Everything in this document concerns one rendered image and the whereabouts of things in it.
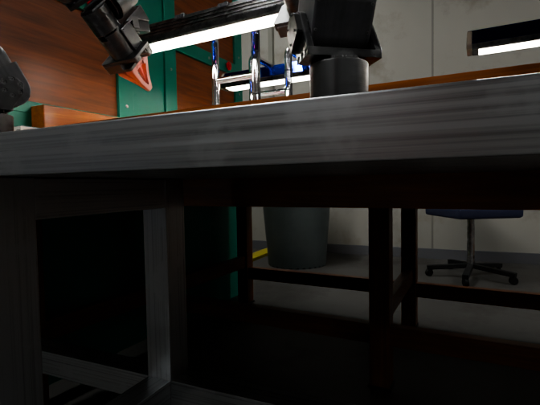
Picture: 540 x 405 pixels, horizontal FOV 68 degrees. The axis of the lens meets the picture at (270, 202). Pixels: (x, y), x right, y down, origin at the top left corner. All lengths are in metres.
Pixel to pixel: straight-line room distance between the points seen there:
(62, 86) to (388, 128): 1.32
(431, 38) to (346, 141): 3.41
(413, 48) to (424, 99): 3.40
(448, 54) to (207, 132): 3.37
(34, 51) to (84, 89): 0.19
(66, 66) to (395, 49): 2.73
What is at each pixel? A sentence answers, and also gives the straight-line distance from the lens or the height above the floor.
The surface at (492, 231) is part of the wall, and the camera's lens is 3.49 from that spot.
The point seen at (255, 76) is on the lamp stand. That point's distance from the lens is 1.28.
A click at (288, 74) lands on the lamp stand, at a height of 1.01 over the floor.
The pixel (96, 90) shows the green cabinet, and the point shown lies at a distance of 1.56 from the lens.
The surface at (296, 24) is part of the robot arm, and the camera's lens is 0.46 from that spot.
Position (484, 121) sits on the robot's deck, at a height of 0.65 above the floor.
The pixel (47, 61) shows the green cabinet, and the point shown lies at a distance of 1.47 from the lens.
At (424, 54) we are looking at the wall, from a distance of 3.61.
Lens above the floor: 0.62
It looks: 3 degrees down
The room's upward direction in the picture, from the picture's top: 1 degrees counter-clockwise
